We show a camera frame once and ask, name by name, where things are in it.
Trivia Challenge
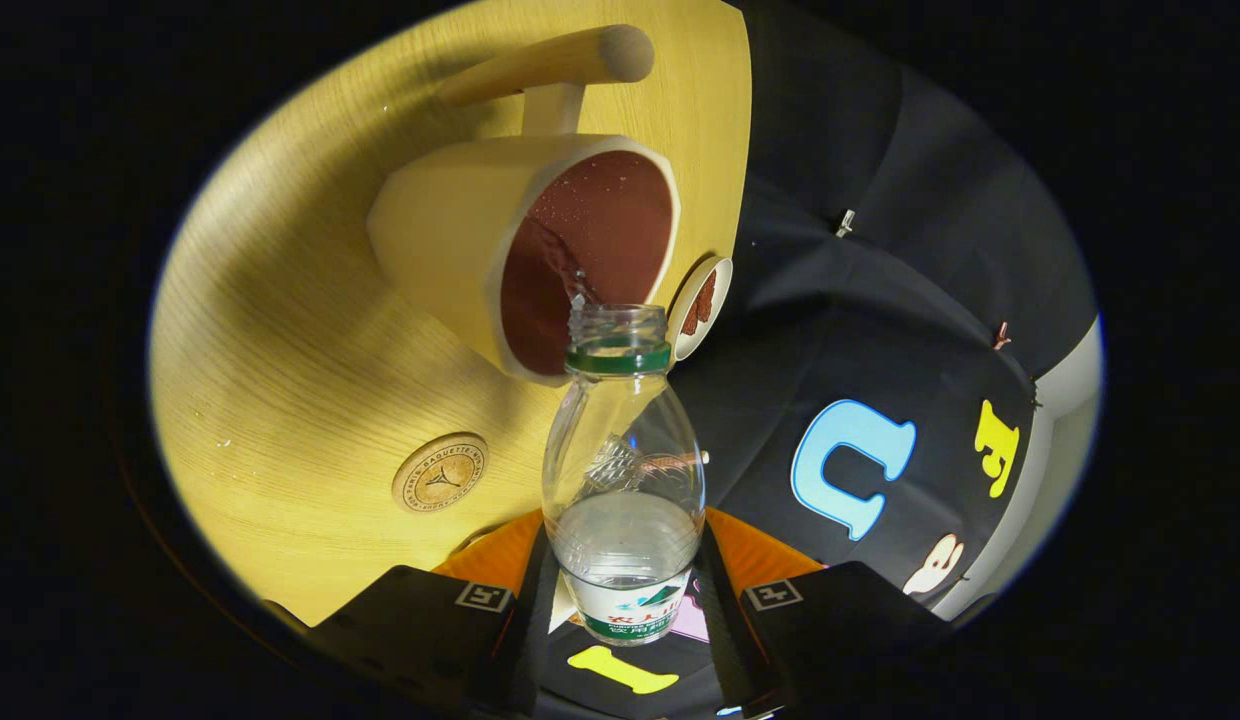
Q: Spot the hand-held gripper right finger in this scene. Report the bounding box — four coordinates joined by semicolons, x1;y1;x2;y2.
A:
692;505;956;716

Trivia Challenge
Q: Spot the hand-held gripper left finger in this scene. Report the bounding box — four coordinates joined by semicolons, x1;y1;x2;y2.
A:
310;508;561;716

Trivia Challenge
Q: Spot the round wooden coaster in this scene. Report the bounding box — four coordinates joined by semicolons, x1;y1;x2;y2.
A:
391;432;490;515

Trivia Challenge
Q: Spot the clear plastic juice bottle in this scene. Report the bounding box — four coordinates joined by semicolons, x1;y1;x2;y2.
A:
541;303;707;647

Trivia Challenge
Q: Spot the cream cup with wooden handle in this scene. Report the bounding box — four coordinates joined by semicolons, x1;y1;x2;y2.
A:
366;24;682;387

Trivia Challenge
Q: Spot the white round plate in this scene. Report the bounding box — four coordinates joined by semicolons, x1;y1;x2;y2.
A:
666;255;734;362

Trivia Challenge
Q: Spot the black backdrop cloth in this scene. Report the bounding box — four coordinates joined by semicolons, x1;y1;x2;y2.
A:
540;0;1101;720

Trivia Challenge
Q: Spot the wooden table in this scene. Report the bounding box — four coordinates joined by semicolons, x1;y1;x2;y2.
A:
148;0;753;626

